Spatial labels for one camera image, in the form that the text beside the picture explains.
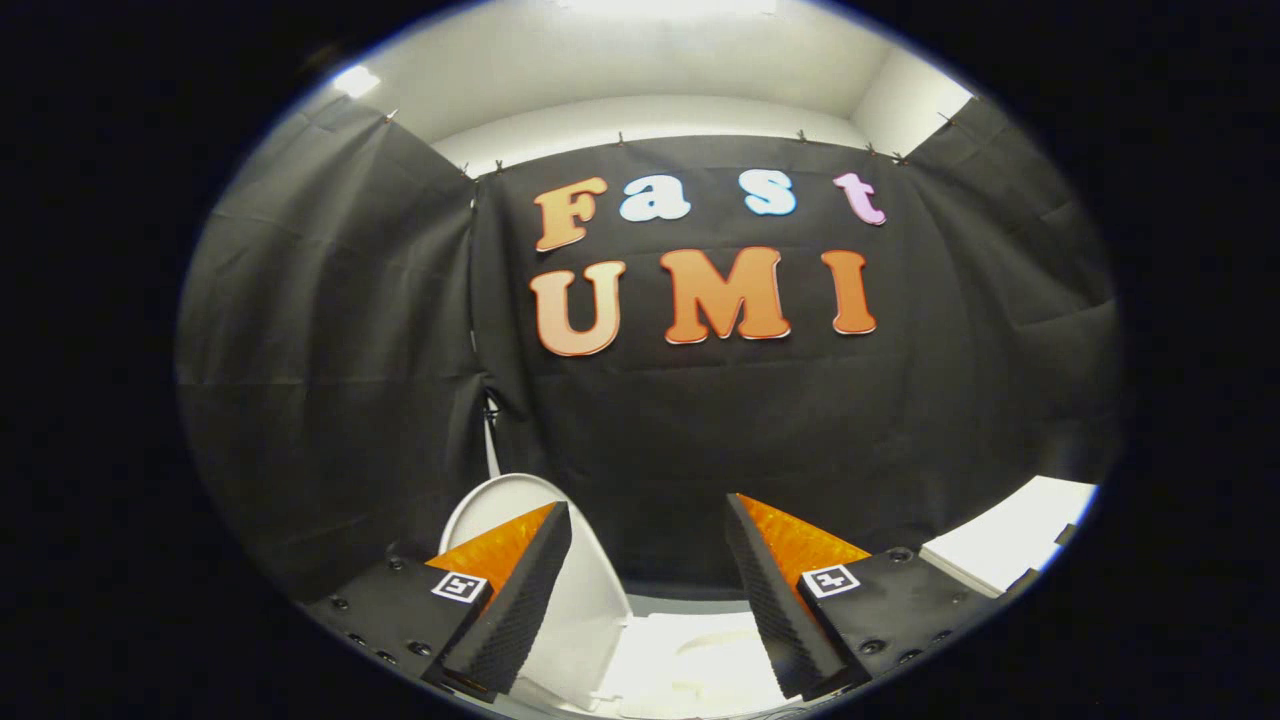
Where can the black backdrop cloth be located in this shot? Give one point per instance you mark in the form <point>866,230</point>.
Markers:
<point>700,420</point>

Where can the white stand pole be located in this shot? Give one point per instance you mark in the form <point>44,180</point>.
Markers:
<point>491,445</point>

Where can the large ceiling light panel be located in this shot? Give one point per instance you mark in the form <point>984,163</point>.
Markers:
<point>670,5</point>

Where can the white toilet lid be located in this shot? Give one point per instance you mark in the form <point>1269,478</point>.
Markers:
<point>585,620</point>

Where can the white toilet bowl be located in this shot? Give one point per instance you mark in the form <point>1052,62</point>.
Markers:
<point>690,660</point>

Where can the small ceiling light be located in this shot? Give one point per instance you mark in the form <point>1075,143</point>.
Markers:
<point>357,80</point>

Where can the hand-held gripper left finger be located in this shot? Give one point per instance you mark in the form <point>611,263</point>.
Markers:
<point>515,600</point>

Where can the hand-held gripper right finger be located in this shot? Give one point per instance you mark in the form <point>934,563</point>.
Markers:
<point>780,610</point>

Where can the white drawer cabinet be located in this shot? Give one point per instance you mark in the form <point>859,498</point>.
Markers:
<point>1010,530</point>

